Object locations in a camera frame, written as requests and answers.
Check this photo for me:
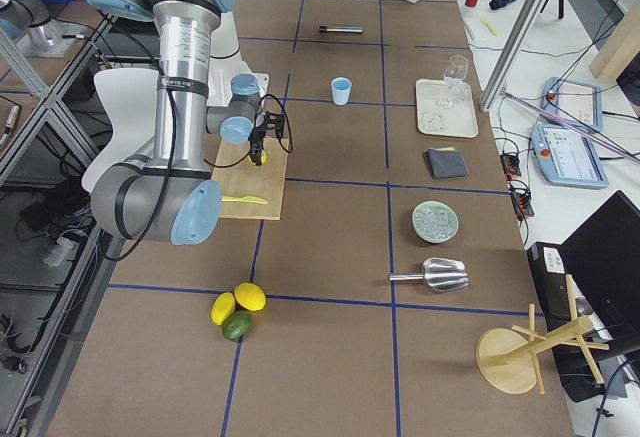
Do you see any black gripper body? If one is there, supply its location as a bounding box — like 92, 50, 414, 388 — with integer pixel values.
251, 111, 286, 144

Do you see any lemon slice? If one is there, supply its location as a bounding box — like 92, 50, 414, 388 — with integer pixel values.
248, 152, 268, 166

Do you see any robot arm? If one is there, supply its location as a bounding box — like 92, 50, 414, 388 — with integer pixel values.
1, 0, 63, 51
83, 0, 268, 245

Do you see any blue paper cup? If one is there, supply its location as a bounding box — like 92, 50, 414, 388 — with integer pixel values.
330, 76, 352, 106

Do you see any yellow lemon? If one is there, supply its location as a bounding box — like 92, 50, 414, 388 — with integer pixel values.
233, 282, 267, 312
210, 292, 236, 326

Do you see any wooden cutting board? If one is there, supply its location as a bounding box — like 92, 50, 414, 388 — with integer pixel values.
212, 137, 288, 220

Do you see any yellow plastic knife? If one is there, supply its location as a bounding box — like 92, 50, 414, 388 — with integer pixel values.
222, 195, 268, 205

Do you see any steel muddler black tip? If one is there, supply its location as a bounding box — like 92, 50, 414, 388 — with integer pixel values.
318, 25, 364, 35

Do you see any white chair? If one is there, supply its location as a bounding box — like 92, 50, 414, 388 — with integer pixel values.
82, 68, 159, 194

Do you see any cream bear tray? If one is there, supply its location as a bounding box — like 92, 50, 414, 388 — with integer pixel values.
415, 79, 479, 138

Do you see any grey folded cloth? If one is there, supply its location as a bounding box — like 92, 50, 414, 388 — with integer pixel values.
423, 147, 469, 180

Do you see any green lime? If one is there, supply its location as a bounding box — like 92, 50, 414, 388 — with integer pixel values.
222, 310, 252, 341

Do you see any green bowl of ice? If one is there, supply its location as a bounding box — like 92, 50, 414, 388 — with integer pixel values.
411, 201, 459, 244

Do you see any wine glass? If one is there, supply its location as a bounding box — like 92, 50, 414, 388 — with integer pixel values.
436, 55, 469, 109

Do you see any steel ice scoop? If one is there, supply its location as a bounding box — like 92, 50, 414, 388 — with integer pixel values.
388, 257, 470, 293

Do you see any yellow plastic spoon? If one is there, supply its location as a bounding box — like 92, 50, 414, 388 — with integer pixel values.
481, 19, 499, 37

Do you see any blue teach pendant near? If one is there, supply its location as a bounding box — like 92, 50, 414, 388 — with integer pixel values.
531, 124, 609, 189

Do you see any blue teach pendant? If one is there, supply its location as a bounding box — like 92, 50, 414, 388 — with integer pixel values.
541, 77, 603, 132
531, 124, 609, 189

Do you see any blue teach pendant far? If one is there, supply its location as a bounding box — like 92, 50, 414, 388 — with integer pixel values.
541, 77, 603, 132

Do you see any black laptop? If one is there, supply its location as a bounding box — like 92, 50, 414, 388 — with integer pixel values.
527, 190, 639, 380

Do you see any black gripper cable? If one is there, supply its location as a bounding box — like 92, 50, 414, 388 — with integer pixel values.
102, 91, 296, 262

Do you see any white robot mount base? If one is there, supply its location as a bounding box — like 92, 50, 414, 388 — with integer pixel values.
207, 12, 270, 107

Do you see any aluminium frame post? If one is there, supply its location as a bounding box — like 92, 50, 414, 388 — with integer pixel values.
479, 0, 544, 112

